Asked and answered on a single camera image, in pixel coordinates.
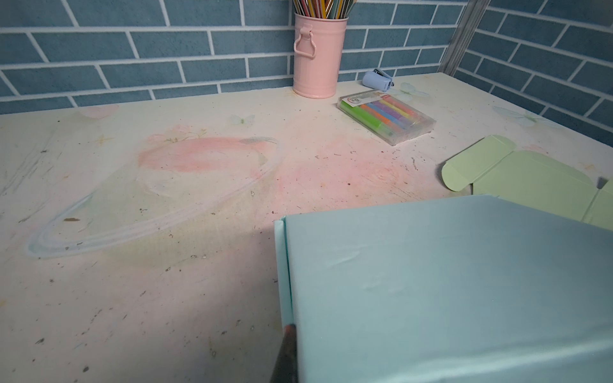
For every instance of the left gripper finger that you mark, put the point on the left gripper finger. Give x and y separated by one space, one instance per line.
286 366

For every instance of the light blue paper box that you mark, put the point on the light blue paper box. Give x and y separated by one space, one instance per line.
467 289

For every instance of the light green flat paper box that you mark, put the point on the light green flat paper box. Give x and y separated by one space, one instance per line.
494 166

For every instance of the pack of coloured markers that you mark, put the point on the pack of coloured markers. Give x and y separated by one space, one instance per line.
387 117

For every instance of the pink pencil cup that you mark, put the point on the pink pencil cup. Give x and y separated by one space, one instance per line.
318 48

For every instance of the coloured pencils bundle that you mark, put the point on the coloured pencils bundle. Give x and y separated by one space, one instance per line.
324 9

